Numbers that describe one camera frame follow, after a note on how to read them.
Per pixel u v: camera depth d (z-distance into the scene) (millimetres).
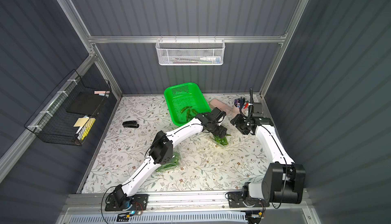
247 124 612
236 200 738
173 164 806
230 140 942
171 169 788
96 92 846
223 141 932
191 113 1084
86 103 784
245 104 992
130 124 1035
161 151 627
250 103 666
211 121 743
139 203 721
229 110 1055
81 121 721
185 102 1156
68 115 736
